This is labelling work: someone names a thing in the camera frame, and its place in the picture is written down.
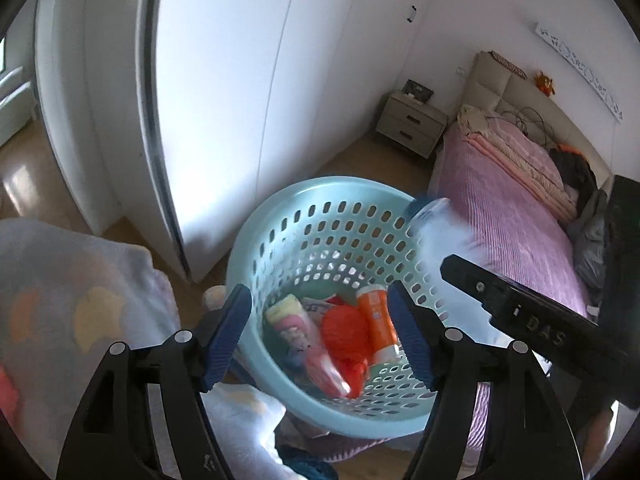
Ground orange plush toy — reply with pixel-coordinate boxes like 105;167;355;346
534;70;557;97

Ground printed fleece blanket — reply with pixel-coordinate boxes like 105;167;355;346
0;217;291;480

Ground black cable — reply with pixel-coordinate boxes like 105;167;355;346
492;107;551;143

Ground white patterned wall strip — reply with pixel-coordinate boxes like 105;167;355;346
535;22;626;121

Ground white wardrobe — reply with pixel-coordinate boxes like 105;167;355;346
35;0;446;281

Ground clear plastic bottle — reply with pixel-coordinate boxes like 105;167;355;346
404;198;488;346

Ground white bed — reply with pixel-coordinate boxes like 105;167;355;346
0;66;37;146

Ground dark picture frame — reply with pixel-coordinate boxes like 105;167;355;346
402;80;434;102

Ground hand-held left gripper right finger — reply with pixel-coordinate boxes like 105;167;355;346
387;280;586;480

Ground dark clothes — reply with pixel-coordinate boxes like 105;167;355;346
549;145;598;196

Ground orange white tube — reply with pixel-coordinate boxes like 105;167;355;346
356;284;402;365

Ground teal plastic basket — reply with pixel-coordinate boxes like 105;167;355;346
225;176;481;438

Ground grey cloth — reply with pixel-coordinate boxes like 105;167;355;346
567;190;608;291

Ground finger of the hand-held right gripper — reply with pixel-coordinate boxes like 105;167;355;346
440;254;507;314

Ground folded pink blankets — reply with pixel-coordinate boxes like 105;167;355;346
457;105;581;221

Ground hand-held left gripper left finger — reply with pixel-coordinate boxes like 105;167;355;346
56;283;253;480

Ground pink yellow plastic bottle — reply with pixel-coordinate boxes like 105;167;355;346
264;296;351;400

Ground beige nightstand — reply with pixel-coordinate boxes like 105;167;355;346
375;91;448;158

